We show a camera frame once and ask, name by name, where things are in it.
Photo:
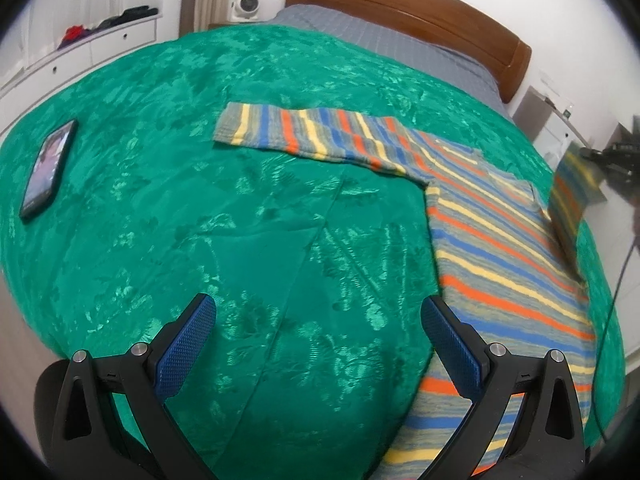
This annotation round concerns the striped knit sweater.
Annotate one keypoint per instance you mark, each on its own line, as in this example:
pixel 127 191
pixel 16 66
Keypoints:
pixel 504 264

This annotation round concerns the red cloth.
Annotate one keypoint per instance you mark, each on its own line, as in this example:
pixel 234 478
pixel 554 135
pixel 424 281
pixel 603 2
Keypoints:
pixel 73 34

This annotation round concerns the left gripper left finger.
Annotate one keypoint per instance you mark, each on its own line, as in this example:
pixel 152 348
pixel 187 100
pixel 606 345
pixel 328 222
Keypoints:
pixel 108 417

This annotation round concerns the brown wooden headboard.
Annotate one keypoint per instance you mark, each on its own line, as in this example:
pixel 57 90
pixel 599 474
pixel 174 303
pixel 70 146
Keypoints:
pixel 452 24

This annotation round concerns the black smartphone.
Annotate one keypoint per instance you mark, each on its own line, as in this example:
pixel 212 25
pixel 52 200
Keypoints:
pixel 46 176

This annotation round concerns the white round fan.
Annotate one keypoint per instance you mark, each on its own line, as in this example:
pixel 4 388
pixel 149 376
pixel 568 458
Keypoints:
pixel 245 10

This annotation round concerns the dark clothes pile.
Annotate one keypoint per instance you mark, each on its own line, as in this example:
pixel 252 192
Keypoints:
pixel 127 16

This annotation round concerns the grey checked bed sheet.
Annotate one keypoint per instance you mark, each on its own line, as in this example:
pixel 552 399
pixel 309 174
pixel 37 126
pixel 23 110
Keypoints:
pixel 449 65

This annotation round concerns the white desk shelf unit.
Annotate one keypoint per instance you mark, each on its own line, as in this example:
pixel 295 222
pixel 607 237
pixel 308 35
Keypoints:
pixel 550 132

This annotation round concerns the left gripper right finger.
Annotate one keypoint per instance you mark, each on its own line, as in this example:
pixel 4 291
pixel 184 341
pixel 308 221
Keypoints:
pixel 546 440

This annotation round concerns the white drawer cabinet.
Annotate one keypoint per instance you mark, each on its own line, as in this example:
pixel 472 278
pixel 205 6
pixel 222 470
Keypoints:
pixel 58 70

